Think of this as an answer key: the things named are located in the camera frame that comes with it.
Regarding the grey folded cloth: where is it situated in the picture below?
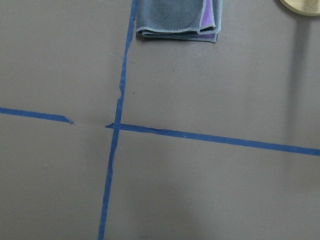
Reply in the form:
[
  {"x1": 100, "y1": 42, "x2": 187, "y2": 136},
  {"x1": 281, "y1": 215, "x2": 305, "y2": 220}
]
[{"x1": 136, "y1": 0, "x2": 223, "y2": 43}]

